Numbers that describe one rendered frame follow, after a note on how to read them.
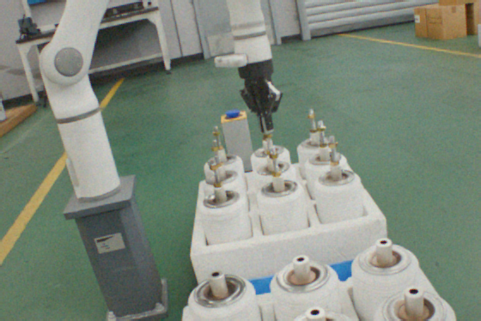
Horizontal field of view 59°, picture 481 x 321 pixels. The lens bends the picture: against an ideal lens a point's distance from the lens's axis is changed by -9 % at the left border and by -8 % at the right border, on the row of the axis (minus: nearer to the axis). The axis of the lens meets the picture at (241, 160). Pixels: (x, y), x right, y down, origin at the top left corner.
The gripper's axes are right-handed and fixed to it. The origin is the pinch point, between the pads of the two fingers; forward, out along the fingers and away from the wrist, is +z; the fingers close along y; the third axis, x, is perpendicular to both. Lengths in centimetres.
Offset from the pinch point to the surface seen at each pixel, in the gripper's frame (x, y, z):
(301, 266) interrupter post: 24.4, -37.2, 8.1
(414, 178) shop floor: -56, 3, 36
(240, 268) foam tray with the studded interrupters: 19.1, -10.7, 22.6
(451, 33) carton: -334, 151, 30
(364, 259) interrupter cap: 15.6, -40.7, 10.4
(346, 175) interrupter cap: -5.3, -17.5, 10.4
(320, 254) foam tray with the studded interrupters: 5.8, -19.5, 22.8
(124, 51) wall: -143, 474, 3
